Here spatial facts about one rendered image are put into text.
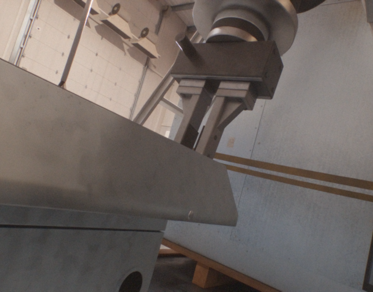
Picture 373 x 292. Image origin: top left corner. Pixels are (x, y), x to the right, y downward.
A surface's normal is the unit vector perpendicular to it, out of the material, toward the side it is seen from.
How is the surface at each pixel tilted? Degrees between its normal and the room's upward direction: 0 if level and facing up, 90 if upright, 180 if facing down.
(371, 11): 180
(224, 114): 79
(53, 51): 90
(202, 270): 90
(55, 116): 67
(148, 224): 90
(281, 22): 169
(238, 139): 90
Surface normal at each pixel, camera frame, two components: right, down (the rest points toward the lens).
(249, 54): -0.46, -0.42
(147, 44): 0.81, 0.00
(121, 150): 0.85, -0.22
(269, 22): -0.37, 0.89
